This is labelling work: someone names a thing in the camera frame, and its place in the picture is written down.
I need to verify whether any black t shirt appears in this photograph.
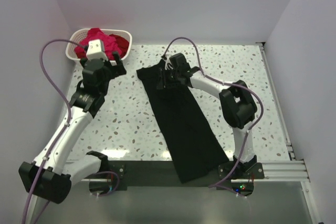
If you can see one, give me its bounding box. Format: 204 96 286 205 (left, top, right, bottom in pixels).
136 61 229 183

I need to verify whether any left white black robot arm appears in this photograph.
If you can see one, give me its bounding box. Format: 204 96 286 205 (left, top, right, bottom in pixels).
18 52 127 204

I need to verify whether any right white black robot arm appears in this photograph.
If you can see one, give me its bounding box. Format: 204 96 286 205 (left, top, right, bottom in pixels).
157 53 257 170

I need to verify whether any pink crumpled t shirt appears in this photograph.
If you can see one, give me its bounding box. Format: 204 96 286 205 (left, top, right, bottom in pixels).
79 28 124 60

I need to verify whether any dark red crumpled t shirt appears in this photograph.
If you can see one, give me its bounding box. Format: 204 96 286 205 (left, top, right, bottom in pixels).
109 34 129 58

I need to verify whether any white plastic laundry basket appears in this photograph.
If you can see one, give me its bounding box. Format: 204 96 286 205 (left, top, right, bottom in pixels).
70 28 132 64

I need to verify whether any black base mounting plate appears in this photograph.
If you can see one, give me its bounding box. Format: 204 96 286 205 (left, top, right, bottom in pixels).
88 159 265 196

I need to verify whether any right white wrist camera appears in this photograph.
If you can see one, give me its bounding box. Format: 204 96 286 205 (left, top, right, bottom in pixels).
161 55 173 70

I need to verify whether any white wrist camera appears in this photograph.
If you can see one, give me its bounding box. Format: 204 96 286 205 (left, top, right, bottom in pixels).
161 55 173 70
86 39 108 61

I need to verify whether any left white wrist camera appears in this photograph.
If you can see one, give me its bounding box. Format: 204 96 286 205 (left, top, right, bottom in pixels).
86 39 108 61

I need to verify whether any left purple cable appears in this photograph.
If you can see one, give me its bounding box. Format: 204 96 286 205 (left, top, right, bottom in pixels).
22 39 121 224

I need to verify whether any purple cable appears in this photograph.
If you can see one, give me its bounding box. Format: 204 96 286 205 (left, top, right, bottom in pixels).
164 37 265 196
22 39 121 224

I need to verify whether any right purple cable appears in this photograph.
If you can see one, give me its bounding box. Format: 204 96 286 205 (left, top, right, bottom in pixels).
164 37 265 196

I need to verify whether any aluminium extrusion rail frame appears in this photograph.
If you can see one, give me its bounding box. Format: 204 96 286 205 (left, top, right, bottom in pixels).
34 42 320 224

